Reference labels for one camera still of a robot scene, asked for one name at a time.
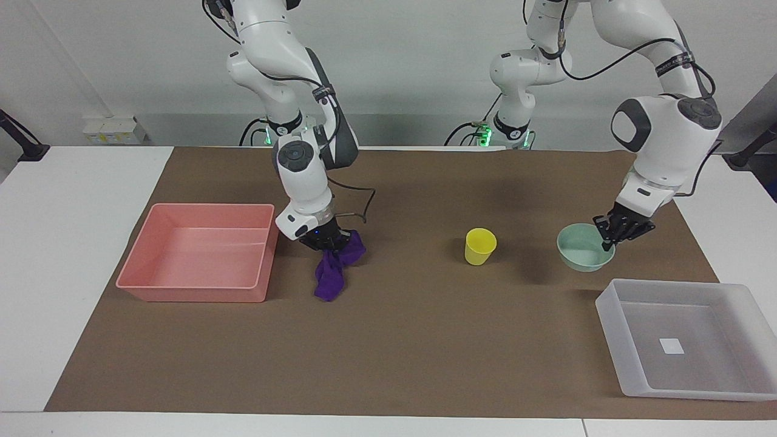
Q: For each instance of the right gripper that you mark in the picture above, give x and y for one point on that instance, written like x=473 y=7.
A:
x=328 y=237

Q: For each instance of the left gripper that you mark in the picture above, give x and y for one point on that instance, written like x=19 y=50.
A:
x=631 y=217

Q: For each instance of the purple cloth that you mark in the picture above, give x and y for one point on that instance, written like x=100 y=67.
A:
x=332 y=273

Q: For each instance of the light green bowl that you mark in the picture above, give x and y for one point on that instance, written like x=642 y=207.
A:
x=580 y=252

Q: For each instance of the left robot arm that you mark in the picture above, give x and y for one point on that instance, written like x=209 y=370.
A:
x=668 y=139

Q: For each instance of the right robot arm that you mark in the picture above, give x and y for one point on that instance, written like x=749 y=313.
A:
x=303 y=176

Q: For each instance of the white label sticker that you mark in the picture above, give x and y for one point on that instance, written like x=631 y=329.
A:
x=671 y=346

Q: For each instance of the translucent white plastic bin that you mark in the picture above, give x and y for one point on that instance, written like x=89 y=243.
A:
x=686 y=340

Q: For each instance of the pink plastic bin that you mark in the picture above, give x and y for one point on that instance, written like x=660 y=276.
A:
x=200 y=255

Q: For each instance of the yellow plastic cup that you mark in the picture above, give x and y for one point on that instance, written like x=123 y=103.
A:
x=479 y=247

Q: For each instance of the black stand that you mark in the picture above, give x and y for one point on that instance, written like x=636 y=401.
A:
x=749 y=149
x=24 y=142

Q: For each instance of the white wall socket box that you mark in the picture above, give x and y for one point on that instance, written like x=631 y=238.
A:
x=114 y=131

